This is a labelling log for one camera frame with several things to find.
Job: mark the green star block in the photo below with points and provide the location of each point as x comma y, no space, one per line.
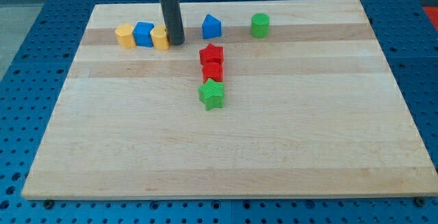
211,94

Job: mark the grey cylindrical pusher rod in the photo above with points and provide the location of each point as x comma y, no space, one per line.
173,21

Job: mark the wooden board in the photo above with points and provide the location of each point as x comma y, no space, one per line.
310,111

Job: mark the blue cube block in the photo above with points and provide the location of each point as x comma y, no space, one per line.
142,35

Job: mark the red star block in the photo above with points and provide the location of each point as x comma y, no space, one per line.
211,53

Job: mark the blue triangle block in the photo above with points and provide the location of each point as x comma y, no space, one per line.
211,27

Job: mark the yellow hexagon block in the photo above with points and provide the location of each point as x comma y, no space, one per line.
124,36

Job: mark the yellow heart block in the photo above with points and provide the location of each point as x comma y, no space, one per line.
159,38

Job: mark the red cylinder block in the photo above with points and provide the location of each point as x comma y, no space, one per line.
212,70

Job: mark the green cylinder block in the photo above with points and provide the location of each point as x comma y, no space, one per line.
260,23

